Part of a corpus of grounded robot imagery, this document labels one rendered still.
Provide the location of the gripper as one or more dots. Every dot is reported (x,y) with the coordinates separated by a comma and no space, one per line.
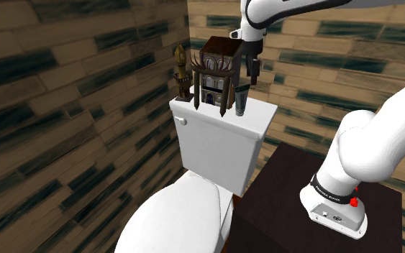
(252,47)

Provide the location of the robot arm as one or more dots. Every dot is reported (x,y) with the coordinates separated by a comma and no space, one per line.
(370,147)

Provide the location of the brown building model with horns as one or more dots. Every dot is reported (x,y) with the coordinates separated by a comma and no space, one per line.
(219,66)

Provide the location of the grey tube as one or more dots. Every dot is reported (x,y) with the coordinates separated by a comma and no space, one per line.
(241,101)

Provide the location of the golden tower figure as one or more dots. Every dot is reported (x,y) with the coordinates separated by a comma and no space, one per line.
(182,75)

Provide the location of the white toilet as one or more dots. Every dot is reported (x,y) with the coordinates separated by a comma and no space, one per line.
(219,150)

